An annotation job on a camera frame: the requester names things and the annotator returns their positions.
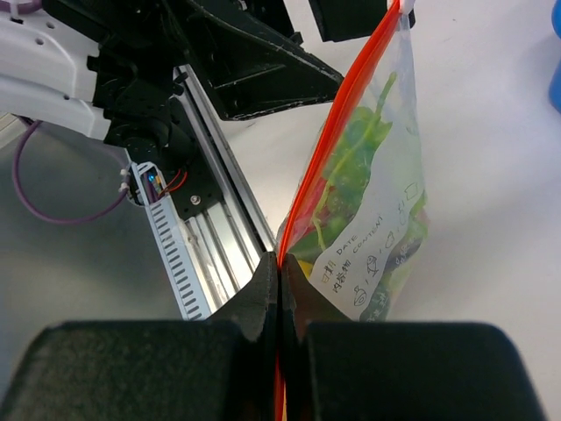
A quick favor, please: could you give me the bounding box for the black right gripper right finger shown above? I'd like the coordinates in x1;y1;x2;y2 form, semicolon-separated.
280;256;546;420

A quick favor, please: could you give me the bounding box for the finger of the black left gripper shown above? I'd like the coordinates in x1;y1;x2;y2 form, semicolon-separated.
163;1;343;121
309;0;415;42

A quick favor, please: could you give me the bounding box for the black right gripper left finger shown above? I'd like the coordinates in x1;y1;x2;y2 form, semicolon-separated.
1;253;280;420

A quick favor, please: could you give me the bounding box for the green fake leafy vegetable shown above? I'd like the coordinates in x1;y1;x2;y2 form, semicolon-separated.
285;69;427;271

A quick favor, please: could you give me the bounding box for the clear zip top bag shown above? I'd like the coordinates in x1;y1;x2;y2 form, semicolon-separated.
273;0;430;421

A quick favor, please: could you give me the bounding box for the yellow fake bell pepper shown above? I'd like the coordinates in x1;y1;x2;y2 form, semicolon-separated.
297;260;314;279

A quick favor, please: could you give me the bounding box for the red fake chili pepper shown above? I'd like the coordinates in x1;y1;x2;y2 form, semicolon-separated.
302;178;348;233

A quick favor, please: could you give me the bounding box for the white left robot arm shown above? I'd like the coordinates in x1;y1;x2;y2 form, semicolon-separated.
1;1;343;169

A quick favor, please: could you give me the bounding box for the blue plastic bin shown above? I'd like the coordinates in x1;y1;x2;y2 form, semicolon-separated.
548;0;560;113

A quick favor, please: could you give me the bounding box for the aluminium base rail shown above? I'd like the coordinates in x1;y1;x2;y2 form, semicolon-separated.
175;66;274;318

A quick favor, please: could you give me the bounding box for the white slotted cable duct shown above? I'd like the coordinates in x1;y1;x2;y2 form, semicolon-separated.
129;162;217;320

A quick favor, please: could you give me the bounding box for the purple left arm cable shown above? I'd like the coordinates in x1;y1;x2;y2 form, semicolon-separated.
0;0;132;226

